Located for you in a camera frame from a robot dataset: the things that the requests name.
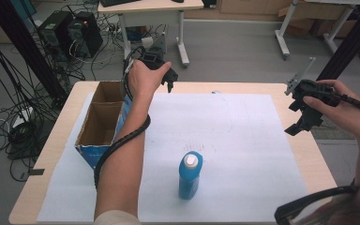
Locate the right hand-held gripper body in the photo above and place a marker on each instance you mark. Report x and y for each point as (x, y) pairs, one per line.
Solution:
(309, 97)

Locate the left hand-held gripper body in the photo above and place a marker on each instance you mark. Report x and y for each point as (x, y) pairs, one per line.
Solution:
(154, 58)

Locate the blue cardboard box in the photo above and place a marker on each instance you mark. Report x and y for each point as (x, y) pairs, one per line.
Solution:
(103, 122)

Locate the blue bottle with white cap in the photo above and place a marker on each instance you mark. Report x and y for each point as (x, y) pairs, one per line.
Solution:
(190, 175)

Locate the person's left hand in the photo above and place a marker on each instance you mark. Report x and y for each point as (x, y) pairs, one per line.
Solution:
(144, 79)

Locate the person's right hand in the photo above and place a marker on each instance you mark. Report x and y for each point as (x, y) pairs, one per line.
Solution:
(337, 108)

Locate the white-legged wooden desk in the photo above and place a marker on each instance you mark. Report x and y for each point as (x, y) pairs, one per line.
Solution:
(151, 18)

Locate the black keyboard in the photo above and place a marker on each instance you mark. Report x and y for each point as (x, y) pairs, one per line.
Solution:
(118, 2)

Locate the black metal stand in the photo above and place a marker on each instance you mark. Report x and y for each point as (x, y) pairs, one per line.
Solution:
(348, 40)
(28, 50)

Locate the black computer tower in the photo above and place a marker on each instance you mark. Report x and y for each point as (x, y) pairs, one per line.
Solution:
(84, 35)
(55, 35)

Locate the white paper sheet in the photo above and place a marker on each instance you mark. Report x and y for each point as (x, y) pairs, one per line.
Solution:
(218, 156)

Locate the beige sleeve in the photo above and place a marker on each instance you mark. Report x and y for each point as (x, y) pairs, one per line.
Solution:
(116, 218)

